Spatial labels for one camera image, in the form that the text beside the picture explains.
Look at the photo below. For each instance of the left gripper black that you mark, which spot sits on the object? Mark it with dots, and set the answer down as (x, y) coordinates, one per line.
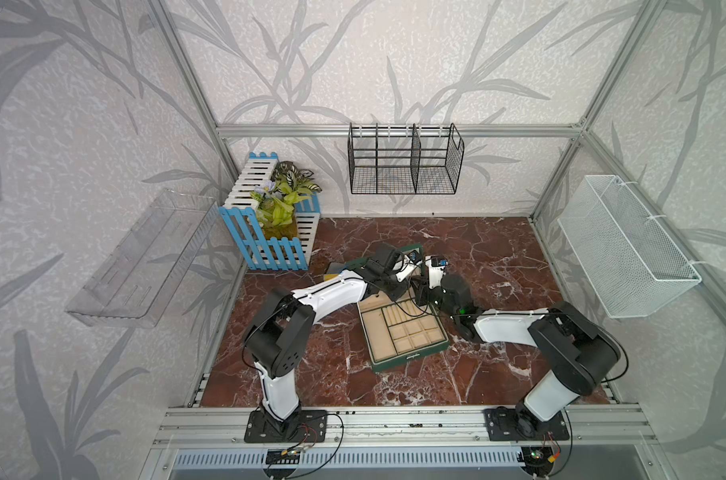
(401, 287)

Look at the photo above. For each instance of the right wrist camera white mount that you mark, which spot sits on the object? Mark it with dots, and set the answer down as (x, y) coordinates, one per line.
(435, 269)

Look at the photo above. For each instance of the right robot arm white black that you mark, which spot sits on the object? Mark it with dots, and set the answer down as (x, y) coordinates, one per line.
(578, 352)

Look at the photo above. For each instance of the blue white picket fence planter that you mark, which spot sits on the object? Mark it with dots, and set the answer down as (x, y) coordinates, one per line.
(238, 212)

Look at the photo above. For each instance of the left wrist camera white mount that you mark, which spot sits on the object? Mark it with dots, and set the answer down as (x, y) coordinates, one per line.
(409, 262)

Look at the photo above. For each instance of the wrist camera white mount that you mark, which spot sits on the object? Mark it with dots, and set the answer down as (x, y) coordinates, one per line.
(409, 262)
(435, 269)

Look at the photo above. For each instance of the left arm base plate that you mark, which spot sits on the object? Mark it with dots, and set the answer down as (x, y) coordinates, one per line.
(302, 426)

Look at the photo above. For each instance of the artificial plant in amber vase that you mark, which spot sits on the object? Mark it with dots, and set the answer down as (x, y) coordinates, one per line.
(277, 199)

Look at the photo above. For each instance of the green jewelry box beige lining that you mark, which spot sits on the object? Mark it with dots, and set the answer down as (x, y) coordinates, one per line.
(398, 332)

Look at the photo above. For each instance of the aluminium front rail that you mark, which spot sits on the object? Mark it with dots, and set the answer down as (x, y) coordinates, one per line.
(591, 424)

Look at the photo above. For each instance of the black wire basket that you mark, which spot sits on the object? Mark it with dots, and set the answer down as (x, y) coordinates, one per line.
(386, 160)

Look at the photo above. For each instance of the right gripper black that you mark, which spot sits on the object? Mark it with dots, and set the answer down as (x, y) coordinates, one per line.
(423, 288)

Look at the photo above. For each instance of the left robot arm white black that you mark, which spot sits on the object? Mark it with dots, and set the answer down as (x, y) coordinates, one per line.
(277, 337)

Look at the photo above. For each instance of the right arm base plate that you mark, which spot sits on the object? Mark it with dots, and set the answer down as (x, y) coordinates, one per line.
(508, 424)

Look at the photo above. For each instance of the clear acrylic wall shelf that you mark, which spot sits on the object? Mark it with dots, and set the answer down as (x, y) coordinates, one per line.
(135, 284)

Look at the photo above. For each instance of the white mesh basket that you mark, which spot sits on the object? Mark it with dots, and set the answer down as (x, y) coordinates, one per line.
(632, 263)

